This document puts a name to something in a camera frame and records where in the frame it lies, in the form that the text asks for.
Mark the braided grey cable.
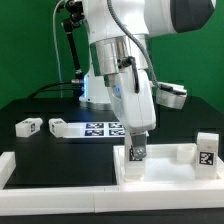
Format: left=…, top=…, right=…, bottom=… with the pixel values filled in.
left=106, top=0, right=183, bottom=96

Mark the white tag sheet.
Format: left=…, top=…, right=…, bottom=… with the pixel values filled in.
left=64, top=122, right=125, bottom=138

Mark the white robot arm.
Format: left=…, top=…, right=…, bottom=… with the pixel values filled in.
left=82, top=0, right=216, bottom=160

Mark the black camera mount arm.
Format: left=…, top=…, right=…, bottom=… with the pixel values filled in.
left=62, top=0, right=85, bottom=86

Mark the white cable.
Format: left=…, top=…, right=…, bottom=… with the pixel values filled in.
left=52, top=0, right=66, bottom=98

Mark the black cable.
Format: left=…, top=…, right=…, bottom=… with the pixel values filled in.
left=27, top=81, right=83, bottom=99

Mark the white U-shaped fence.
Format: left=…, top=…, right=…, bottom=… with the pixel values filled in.
left=0, top=152, right=224, bottom=216

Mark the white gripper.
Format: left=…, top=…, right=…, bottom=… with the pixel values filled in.
left=108, top=70, right=156, bottom=159

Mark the white square tabletop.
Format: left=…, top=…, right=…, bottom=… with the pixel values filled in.
left=113, top=143, right=224, bottom=185

